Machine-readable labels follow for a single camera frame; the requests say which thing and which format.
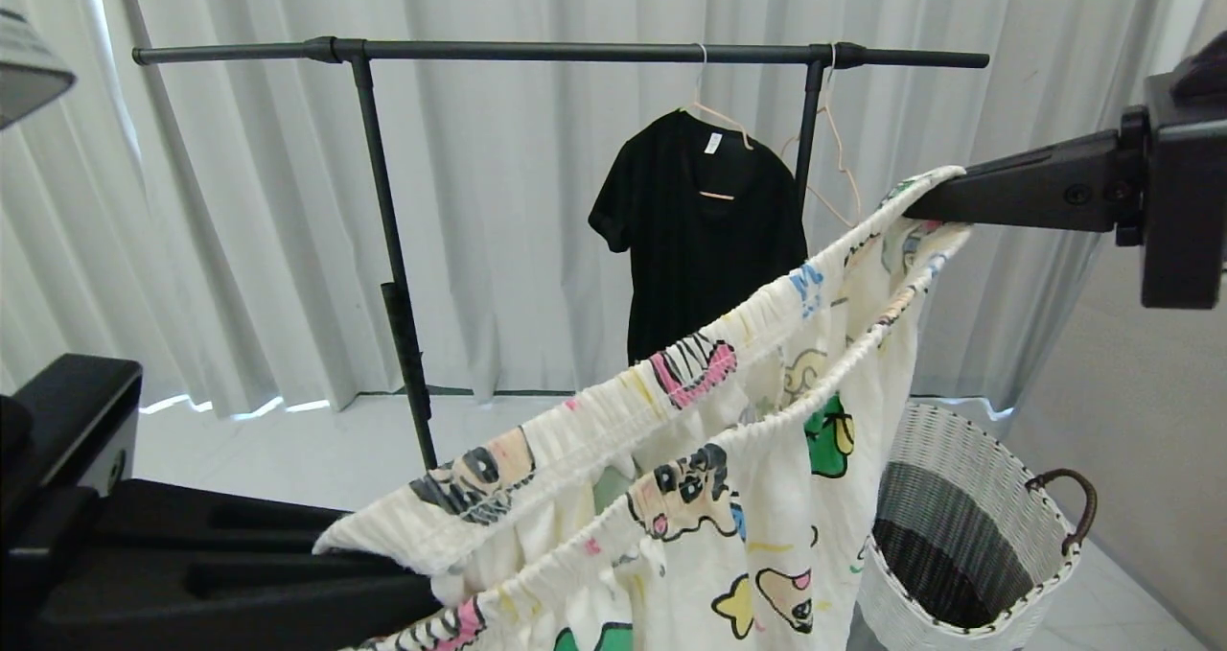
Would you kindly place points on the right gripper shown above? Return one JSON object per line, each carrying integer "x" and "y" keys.
{"x": 1184, "y": 200}

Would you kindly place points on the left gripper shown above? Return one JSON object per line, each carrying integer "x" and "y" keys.
{"x": 57, "y": 440}

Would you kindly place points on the pink clothes hanger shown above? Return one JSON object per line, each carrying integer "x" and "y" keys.
{"x": 842, "y": 167}
{"x": 716, "y": 196}

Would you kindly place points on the black garment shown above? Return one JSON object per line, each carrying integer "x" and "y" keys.
{"x": 690, "y": 267}

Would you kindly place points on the cream printed garment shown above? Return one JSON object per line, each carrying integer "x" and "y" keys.
{"x": 786, "y": 517}

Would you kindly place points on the white laundry basket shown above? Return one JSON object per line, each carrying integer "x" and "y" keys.
{"x": 997, "y": 459}

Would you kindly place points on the black clothes rack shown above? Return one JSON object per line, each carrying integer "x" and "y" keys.
{"x": 575, "y": 52}

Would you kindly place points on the white curtain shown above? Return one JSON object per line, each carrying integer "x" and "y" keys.
{"x": 479, "y": 229}

